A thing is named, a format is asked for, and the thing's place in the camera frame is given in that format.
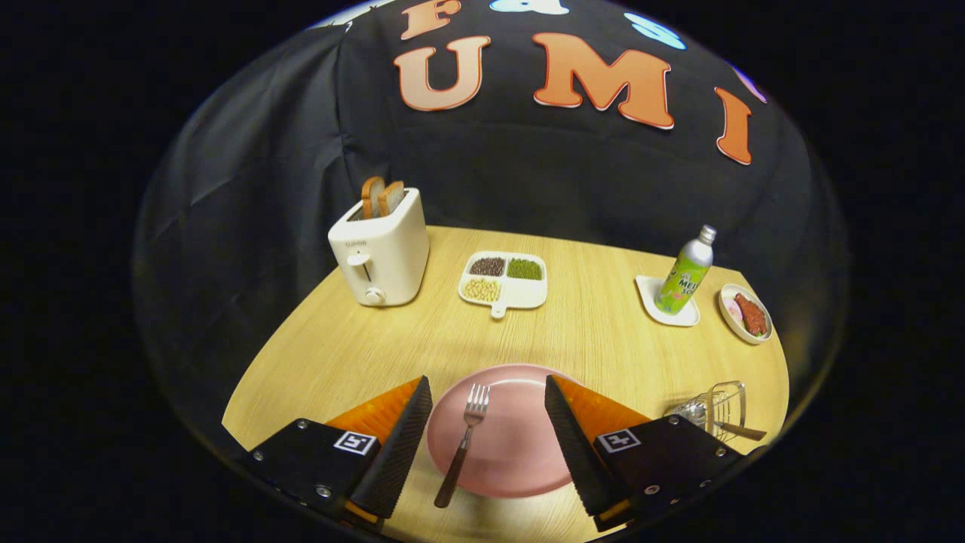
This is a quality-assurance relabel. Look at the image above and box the pink plate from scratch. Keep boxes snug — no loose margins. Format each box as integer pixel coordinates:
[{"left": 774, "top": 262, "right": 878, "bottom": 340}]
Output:
[{"left": 427, "top": 364, "right": 604, "bottom": 499}]

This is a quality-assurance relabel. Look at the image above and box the wooden handled fork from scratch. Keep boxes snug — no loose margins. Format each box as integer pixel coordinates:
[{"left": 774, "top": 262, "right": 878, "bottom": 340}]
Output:
[{"left": 433, "top": 383, "right": 492, "bottom": 509}]

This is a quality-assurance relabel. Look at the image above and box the metal cutlery rack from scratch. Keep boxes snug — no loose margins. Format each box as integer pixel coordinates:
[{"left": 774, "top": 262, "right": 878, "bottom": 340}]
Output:
[{"left": 663, "top": 381, "right": 749, "bottom": 442}]

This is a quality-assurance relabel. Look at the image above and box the brown toast slice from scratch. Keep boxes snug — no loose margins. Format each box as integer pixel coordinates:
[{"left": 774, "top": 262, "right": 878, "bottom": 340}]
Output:
[
  {"left": 360, "top": 176, "right": 385, "bottom": 220},
  {"left": 378, "top": 180, "right": 406, "bottom": 218}
]

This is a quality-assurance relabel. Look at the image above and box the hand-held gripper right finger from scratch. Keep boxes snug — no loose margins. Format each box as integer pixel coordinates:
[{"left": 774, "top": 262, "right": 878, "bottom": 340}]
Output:
[{"left": 544, "top": 374, "right": 767, "bottom": 533}]

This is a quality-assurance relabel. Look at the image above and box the white square coaster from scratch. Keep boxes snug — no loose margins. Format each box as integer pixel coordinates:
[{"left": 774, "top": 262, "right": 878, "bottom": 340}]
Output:
[{"left": 635, "top": 275, "right": 701, "bottom": 327}]

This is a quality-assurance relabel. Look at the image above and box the green soda bottle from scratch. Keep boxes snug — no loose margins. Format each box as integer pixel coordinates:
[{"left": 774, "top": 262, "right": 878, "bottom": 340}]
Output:
[{"left": 654, "top": 224, "right": 718, "bottom": 316}]

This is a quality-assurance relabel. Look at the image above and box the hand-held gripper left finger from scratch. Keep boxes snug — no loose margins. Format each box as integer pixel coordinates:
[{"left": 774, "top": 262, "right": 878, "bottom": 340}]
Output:
[{"left": 247, "top": 375, "right": 434, "bottom": 532}]

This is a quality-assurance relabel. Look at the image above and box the red meat piece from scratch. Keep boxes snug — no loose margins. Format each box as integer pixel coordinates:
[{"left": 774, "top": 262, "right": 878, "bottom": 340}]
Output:
[{"left": 734, "top": 293, "right": 768, "bottom": 337}]

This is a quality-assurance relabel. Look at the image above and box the white toaster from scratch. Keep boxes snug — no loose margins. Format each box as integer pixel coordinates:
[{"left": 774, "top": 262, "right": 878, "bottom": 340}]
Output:
[{"left": 328, "top": 187, "right": 430, "bottom": 308}]

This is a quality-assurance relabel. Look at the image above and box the white divided dish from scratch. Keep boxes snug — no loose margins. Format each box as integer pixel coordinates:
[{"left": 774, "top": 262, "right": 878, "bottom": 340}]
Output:
[{"left": 458, "top": 250, "right": 549, "bottom": 320}]

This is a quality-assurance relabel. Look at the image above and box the white oval dish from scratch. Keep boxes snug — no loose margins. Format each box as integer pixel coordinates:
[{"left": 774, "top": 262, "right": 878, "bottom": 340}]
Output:
[{"left": 718, "top": 284, "right": 774, "bottom": 346}]

